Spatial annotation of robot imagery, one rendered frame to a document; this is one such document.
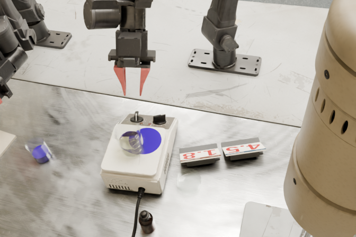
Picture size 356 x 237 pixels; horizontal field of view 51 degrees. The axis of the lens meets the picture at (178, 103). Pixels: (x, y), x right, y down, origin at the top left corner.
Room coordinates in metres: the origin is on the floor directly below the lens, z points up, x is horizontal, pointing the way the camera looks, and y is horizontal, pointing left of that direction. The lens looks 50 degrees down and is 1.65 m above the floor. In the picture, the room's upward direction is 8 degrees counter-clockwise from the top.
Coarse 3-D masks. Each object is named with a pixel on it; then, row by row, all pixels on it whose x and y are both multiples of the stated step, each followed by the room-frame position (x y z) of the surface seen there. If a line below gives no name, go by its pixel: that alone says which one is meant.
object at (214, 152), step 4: (192, 152) 0.48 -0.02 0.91; (196, 152) 0.47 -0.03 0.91; (200, 152) 0.47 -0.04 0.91; (204, 152) 0.47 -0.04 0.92; (208, 152) 0.46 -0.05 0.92; (212, 152) 0.46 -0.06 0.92; (216, 152) 0.46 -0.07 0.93; (184, 156) 0.46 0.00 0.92; (188, 156) 0.46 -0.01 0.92; (192, 156) 0.45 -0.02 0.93; (196, 156) 0.45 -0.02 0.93; (200, 156) 0.45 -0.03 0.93; (204, 156) 0.44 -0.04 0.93
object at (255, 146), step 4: (248, 144) 0.47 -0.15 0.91; (252, 144) 0.47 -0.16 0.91; (256, 144) 0.47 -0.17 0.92; (260, 144) 0.47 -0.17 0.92; (224, 148) 0.47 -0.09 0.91; (228, 148) 0.47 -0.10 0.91; (232, 148) 0.47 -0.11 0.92; (236, 148) 0.46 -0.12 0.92; (240, 148) 0.46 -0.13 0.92; (244, 148) 0.46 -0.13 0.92; (248, 148) 0.45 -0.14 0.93; (252, 148) 0.45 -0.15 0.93; (256, 148) 0.45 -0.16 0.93; (260, 148) 0.44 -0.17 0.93; (228, 152) 0.45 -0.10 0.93; (232, 152) 0.44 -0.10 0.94
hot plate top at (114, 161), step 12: (108, 144) 0.48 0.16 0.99; (108, 156) 0.45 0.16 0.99; (120, 156) 0.44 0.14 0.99; (144, 156) 0.43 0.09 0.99; (156, 156) 0.43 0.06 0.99; (108, 168) 0.42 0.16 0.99; (120, 168) 0.41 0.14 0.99; (132, 168) 0.41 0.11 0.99; (144, 168) 0.40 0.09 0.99; (156, 168) 0.40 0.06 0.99
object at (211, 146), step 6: (210, 144) 0.49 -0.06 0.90; (216, 144) 0.49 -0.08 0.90; (180, 150) 0.49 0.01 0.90; (186, 150) 0.49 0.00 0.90; (192, 150) 0.48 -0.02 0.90; (198, 150) 0.48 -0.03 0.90; (204, 150) 0.48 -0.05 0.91; (180, 156) 0.47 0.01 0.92; (216, 156) 0.44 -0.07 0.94; (186, 162) 0.44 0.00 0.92; (192, 162) 0.44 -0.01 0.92; (198, 162) 0.44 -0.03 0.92; (204, 162) 0.44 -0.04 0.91; (210, 162) 0.44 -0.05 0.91
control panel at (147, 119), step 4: (128, 116) 0.58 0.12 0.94; (132, 116) 0.58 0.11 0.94; (144, 116) 0.58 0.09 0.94; (148, 116) 0.58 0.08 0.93; (152, 116) 0.58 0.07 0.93; (144, 120) 0.56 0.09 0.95; (148, 120) 0.56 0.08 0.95; (152, 120) 0.56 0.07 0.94; (168, 120) 0.55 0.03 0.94; (172, 120) 0.55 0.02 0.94; (140, 124) 0.54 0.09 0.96; (144, 124) 0.54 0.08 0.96; (152, 124) 0.54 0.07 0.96; (156, 124) 0.54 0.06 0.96; (164, 124) 0.53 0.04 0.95; (168, 124) 0.53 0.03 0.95; (164, 128) 0.52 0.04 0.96; (168, 128) 0.51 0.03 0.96
